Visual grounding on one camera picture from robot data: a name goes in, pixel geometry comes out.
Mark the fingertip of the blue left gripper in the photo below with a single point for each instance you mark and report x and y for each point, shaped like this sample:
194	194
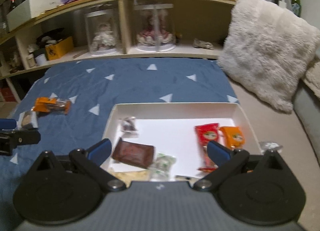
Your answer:
7	124

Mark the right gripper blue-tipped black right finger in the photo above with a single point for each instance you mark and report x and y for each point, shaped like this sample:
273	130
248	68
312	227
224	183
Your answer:
233	162

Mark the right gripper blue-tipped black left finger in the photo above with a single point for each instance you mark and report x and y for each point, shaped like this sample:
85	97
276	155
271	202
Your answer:
89	161

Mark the clear-wrapped round cookie packet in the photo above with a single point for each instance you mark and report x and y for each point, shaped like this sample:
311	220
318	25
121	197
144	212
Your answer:
27	121

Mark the red snack packet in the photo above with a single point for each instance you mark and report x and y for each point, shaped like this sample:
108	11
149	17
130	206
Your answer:
207	136

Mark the orange snack bar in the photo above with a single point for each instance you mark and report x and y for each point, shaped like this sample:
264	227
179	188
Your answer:
51	105

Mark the orange snack packet in tray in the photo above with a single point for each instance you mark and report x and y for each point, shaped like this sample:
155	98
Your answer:
233	137

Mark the silver foil wrapper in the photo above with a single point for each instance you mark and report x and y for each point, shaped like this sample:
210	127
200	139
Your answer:
270	146

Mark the small dark clear packet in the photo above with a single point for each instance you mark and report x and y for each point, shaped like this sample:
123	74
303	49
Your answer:
128	127

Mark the dark brown snack packet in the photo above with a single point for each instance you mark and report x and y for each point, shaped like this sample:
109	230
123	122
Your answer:
134	154

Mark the white shallow cardboard tray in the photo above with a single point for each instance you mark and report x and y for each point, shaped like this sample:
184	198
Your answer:
169	127

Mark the green white small packet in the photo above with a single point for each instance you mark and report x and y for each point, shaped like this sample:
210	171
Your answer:
160	170

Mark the blue triangle-pattern bedspread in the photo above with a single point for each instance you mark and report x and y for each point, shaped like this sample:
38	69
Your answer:
94	87

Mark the white cup on shelf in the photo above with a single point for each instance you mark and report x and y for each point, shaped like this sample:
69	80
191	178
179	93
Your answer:
41	60

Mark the yellow box on shelf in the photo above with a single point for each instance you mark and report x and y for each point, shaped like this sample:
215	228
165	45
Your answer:
60	49

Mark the grey bolster cushion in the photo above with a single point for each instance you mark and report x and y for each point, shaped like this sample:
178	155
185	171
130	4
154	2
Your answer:
306	106

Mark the white box on shelf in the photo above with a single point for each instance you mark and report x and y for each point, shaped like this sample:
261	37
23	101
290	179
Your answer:
28	10

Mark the beige fuzzy pillow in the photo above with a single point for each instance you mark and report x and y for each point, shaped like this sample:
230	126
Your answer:
312	76

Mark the white fluffy pillow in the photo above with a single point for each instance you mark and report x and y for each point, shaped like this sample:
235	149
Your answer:
268	50

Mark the small figurine on shelf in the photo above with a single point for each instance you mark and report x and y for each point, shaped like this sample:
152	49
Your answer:
202	44

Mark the white-dress doll in case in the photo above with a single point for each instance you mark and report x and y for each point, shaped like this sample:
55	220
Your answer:
101	32

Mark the red-dress doll in case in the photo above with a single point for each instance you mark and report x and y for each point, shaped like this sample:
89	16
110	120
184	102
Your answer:
155	30

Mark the wooden headboard shelf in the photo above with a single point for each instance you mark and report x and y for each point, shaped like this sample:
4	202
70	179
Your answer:
206	20

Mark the green glass bottle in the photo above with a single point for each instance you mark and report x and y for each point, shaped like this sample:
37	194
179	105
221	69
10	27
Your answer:
296	7

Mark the white charger with cable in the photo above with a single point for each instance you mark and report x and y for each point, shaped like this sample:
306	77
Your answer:
285	4

